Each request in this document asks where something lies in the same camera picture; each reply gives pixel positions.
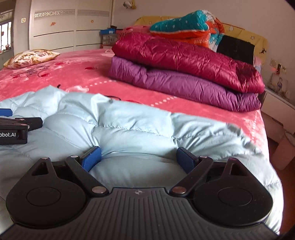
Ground light blue down jacket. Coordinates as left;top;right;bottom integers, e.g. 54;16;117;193
1;86;284;232

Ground floral cushion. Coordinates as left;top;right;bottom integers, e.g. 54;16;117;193
3;49;60;69

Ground pink floral bed blanket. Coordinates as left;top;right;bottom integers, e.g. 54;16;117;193
1;49;268;153

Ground folded purple down jacket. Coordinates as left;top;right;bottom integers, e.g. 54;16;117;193
109;56;261;112

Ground white wardrobe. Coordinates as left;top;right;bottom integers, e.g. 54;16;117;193
29;0;112;53

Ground white bedside table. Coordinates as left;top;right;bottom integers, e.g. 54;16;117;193
261;88;294;143

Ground folded crimson down jacket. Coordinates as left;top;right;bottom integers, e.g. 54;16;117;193
112;32;265;94

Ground blue storage boxes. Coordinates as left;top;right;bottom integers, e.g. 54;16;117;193
100;25;118;48

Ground framed photo on nightstand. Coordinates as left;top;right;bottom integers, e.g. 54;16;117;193
270;74;289;93

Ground black folded garment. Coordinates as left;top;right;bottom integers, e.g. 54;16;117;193
216;35;255;65

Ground teal orange folded quilt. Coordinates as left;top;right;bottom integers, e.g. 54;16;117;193
150;10;225;52

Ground yellow headboard cover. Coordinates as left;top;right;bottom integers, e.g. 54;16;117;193
134;16;268;66

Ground pink folded pillows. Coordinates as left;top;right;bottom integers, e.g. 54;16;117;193
116;25;150;39

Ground wall socket with charger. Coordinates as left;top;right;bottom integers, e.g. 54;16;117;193
270;59;287;75

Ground wall lamp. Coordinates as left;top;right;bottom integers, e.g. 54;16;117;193
123;0;136;9

